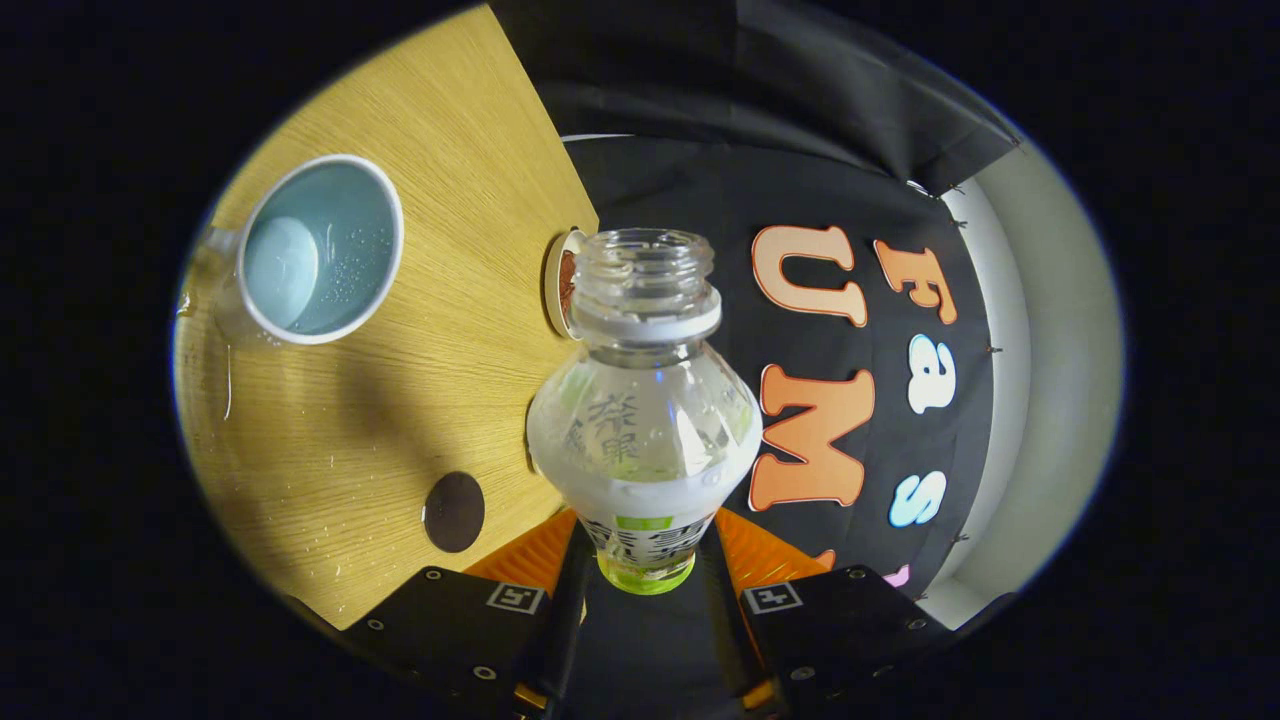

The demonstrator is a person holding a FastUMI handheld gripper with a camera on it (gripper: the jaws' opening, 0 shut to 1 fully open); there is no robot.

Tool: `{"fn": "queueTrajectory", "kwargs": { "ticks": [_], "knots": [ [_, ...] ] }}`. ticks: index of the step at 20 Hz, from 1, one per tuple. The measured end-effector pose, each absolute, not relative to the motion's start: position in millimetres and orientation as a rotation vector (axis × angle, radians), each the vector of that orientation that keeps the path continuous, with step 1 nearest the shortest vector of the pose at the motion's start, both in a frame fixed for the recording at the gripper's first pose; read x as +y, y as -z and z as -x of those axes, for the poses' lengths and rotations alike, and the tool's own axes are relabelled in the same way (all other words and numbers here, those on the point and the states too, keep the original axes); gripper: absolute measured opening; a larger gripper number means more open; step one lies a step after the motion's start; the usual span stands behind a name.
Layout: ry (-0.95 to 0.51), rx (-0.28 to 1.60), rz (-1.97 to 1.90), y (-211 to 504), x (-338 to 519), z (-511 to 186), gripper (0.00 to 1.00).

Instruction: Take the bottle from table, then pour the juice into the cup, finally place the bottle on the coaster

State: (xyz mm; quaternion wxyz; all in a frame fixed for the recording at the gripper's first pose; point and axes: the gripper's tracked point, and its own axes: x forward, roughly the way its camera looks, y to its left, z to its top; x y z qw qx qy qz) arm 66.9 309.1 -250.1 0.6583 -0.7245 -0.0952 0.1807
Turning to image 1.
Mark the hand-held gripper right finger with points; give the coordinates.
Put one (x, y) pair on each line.
(850, 630)

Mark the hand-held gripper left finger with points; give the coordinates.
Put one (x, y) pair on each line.
(450, 620)

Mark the dark brown round coaster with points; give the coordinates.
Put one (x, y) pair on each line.
(454, 512)

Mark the clear plastic juice bottle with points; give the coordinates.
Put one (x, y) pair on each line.
(640, 420)

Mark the white cup with blue inside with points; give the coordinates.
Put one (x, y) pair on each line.
(320, 250)

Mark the round white meat plate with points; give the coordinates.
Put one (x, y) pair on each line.
(552, 290)

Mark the red-brown meat piece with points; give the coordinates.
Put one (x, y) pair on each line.
(568, 280)

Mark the wooden table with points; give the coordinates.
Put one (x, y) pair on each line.
(470, 200)

